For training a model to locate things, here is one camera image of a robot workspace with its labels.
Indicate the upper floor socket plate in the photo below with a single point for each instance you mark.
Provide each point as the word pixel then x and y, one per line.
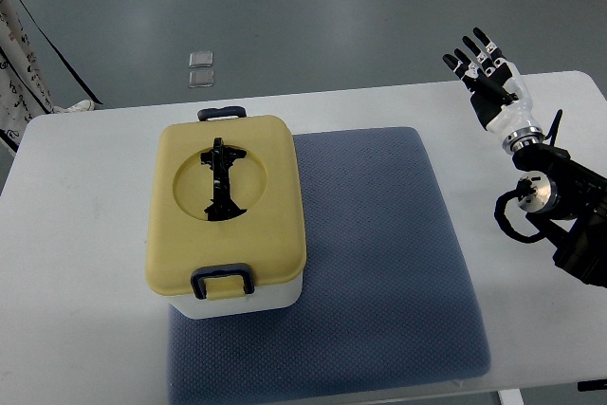
pixel 201 59

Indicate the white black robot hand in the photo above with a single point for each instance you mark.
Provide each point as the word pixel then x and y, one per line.
pixel 498 94

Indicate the white shoe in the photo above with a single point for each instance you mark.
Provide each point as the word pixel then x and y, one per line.
pixel 85 105

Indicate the white storage box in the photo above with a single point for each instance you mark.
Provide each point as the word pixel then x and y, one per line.
pixel 265 297

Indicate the blue grey fabric mat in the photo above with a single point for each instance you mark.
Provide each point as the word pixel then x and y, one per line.
pixel 387 300

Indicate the person in patterned clothing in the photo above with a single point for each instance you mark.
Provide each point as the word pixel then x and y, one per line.
pixel 24 92

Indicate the yellow box lid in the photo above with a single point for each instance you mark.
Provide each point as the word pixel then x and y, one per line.
pixel 226 212

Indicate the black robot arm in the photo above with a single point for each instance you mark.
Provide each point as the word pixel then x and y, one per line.
pixel 563 200

